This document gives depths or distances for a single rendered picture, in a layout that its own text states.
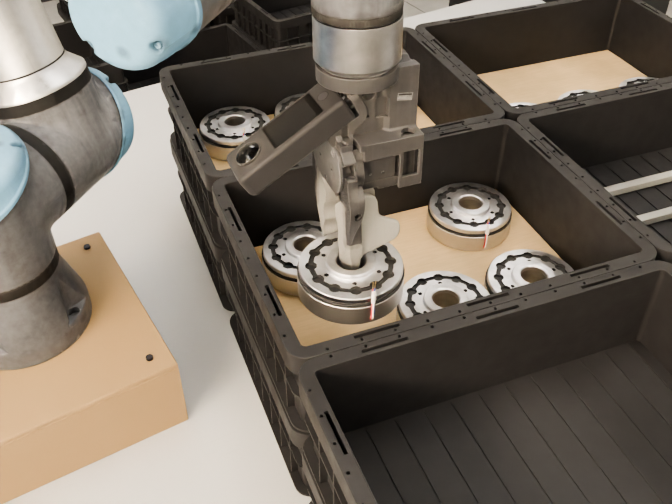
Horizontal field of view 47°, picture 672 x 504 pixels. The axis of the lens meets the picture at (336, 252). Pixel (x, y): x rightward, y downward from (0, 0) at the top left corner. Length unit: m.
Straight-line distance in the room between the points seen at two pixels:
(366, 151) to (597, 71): 0.79
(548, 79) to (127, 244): 0.73
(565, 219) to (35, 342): 0.61
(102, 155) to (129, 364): 0.23
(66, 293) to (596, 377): 0.58
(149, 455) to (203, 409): 0.08
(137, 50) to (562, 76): 0.95
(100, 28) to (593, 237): 0.59
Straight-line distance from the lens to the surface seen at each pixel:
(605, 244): 0.90
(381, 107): 0.69
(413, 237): 0.98
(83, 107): 0.89
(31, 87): 0.88
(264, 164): 0.67
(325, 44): 0.64
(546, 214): 0.99
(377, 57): 0.64
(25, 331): 0.90
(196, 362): 1.01
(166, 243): 1.19
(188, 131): 1.00
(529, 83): 1.35
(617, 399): 0.84
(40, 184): 0.85
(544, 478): 0.76
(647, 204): 1.11
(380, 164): 0.71
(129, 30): 0.54
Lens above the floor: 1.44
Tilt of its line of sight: 40 degrees down
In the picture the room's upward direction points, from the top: straight up
